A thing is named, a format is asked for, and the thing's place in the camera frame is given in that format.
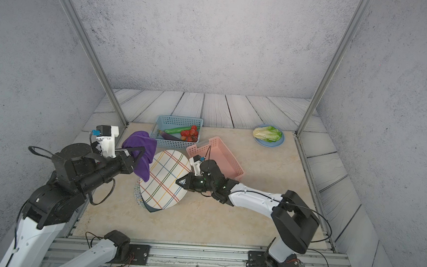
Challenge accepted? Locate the purple cloth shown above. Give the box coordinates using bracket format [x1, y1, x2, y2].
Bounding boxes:
[122, 131, 157, 183]

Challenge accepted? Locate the white plaid round plate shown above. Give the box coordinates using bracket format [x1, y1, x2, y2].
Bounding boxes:
[140, 150, 192, 210]

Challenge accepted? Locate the colourful squiggle round plate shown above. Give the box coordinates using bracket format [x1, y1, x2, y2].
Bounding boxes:
[134, 180, 145, 209]

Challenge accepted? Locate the dark teal square plate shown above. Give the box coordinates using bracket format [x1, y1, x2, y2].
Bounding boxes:
[143, 202, 161, 213]

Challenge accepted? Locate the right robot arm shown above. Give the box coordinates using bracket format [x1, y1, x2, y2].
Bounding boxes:
[176, 156, 319, 267]

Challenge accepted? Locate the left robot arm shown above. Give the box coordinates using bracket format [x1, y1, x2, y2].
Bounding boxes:
[0, 143, 145, 267]

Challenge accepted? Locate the small blue plate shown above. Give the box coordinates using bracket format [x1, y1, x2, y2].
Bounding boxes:
[253, 124, 285, 148]

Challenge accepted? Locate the pink perforated basket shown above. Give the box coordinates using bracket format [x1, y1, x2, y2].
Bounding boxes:
[186, 136, 245, 181]

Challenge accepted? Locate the purple eggplant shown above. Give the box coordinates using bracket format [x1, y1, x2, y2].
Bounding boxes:
[158, 130, 182, 141]

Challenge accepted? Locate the light blue perforated basket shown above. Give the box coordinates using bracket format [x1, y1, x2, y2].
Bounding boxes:
[150, 115, 204, 149]

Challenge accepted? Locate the green cucumber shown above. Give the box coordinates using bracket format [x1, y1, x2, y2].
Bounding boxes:
[164, 126, 200, 134]

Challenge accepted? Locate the green lettuce head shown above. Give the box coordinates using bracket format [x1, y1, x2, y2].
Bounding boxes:
[253, 126, 283, 143]

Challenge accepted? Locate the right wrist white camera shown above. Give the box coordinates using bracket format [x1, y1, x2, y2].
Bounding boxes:
[189, 155, 204, 176]

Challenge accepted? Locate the metal base rail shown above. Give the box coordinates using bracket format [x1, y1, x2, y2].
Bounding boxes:
[95, 240, 352, 267]

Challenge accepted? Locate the left aluminium frame post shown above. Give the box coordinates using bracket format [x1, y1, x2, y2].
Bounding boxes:
[59, 0, 129, 127]

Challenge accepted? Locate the aluminium frame post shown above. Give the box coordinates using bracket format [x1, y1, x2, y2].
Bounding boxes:
[295, 0, 373, 138]
[59, 0, 129, 127]

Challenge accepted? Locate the right aluminium frame post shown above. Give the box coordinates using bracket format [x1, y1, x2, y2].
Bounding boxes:
[295, 0, 373, 138]

